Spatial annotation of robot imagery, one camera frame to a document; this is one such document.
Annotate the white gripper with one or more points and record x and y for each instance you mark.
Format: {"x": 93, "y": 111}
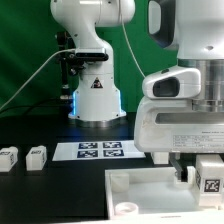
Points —
{"x": 172, "y": 126}

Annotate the white square tabletop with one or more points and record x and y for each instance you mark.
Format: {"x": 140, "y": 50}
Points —
{"x": 155, "y": 196}

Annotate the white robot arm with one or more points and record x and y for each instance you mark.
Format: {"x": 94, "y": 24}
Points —
{"x": 195, "y": 28}

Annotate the paper sheet with tags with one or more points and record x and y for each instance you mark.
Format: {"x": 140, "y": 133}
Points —
{"x": 96, "y": 150}

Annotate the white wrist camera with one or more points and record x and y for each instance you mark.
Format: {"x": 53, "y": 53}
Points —
{"x": 173, "y": 83}

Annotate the black camera on stand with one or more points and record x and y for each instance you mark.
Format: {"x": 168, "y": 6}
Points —
{"x": 66, "y": 63}

